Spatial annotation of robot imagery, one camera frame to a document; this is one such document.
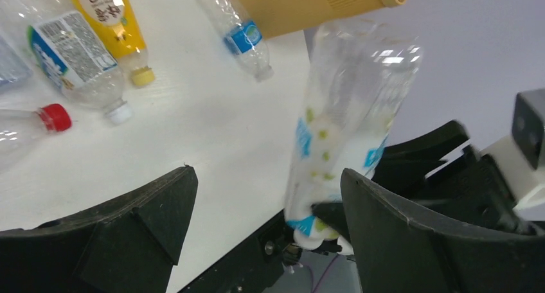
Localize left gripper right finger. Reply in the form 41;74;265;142
341;169;544;292

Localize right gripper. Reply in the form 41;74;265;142
311;121;537;236

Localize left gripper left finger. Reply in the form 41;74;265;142
1;166;198;292

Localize floral white blue label bottle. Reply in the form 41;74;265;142
284;18;423;254

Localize yellow plastic waste bin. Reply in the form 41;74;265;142
239;0;406;39

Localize red label bottle lying sideways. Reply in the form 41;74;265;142
1;103;72;172

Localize white cap blue label bottle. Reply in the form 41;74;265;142
1;0;133;125

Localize clear blue pink label bottle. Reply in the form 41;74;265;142
1;35;33;93

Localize yellow juice bottle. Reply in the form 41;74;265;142
71;0;156;87

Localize small blue label bottle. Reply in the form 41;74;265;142
196;0;274;82

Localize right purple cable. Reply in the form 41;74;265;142
308;253;341;293

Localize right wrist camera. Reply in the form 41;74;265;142
483;89;544;213

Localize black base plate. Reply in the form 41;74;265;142
181;211;303;293

